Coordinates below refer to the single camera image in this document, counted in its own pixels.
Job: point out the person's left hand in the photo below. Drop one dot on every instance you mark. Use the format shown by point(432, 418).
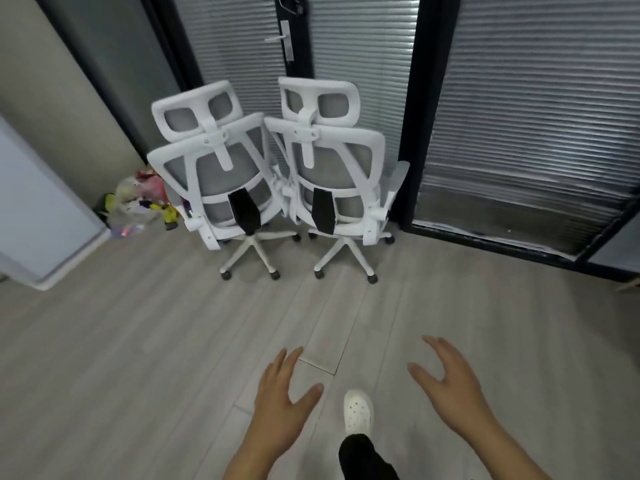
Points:
point(280, 409)

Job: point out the person's right hand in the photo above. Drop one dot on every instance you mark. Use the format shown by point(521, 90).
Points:
point(460, 399)

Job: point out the person's black trousers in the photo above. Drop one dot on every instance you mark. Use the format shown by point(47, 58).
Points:
point(365, 459)

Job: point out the white perforated clog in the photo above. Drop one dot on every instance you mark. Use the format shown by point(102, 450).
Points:
point(358, 412)

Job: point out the yellow sports bib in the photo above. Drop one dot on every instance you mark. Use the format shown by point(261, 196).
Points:
point(167, 214)
point(110, 202)

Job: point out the clear plastic bag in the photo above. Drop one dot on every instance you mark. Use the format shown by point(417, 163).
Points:
point(127, 217)

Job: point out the pink plastic bag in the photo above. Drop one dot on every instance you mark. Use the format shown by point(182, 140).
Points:
point(152, 184)

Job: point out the white standing air conditioner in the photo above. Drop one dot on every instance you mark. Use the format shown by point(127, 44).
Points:
point(45, 209)

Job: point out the frosted glass panel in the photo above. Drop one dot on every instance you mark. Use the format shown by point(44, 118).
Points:
point(115, 69)

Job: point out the metal door hasp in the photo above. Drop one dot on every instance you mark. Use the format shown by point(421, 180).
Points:
point(291, 3)

